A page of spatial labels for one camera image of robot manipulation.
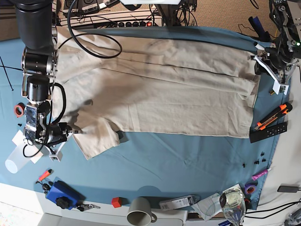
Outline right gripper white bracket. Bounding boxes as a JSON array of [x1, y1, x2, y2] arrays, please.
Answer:
[[35, 122, 81, 162]]

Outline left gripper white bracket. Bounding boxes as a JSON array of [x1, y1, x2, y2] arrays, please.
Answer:
[[248, 47, 299, 95]]

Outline beige T-shirt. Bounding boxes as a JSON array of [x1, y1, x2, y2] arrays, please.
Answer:
[[56, 27, 261, 159]]

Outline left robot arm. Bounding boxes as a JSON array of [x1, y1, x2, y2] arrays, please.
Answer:
[[248, 0, 301, 95]]

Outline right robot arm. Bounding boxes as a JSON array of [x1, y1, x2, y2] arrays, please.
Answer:
[[12, 0, 78, 161]]

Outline orange marker pen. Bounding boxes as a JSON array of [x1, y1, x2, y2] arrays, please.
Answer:
[[35, 169, 53, 184]]

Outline orange utility knife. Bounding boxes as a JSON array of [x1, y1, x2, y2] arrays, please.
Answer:
[[254, 102, 293, 131]]

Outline white paper sheet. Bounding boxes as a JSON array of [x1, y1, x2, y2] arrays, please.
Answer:
[[12, 130, 43, 164]]

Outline translucent plastic cup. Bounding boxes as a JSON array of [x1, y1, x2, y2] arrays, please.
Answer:
[[5, 145, 30, 174]]

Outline blue box with black knob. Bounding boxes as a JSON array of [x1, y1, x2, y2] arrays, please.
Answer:
[[46, 180, 85, 210]]

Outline white cylindrical tube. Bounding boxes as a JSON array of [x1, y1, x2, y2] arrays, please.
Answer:
[[253, 42, 265, 50]]

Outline black remote control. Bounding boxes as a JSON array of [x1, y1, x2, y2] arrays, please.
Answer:
[[249, 121, 287, 143]]

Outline keys with carabiner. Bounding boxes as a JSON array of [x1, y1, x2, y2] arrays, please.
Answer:
[[76, 204, 101, 212]]

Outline red tape roll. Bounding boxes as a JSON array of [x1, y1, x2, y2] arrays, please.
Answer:
[[14, 103, 25, 118]]

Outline red cube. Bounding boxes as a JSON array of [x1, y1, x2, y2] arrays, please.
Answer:
[[111, 197, 122, 208]]

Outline purple glue tube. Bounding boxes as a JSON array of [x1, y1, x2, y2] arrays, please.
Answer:
[[252, 168, 271, 181]]

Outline grey ceramic mug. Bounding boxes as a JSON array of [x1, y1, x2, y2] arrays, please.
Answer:
[[127, 197, 158, 226]]

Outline purple tape roll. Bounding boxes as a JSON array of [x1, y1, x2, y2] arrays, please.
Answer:
[[244, 182, 257, 194]]

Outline blue tablecloth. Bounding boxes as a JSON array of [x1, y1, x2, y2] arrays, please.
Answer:
[[0, 39, 278, 208]]

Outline wine glass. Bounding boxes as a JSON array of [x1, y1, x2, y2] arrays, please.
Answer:
[[219, 188, 246, 226]]

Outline packaged item with barcode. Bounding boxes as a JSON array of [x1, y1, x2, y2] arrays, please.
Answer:
[[159, 195, 200, 211]]

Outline folded paper map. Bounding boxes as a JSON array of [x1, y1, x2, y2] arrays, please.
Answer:
[[192, 184, 245, 221]]

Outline white power strip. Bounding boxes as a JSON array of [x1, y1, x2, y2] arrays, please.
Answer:
[[70, 9, 163, 27]]

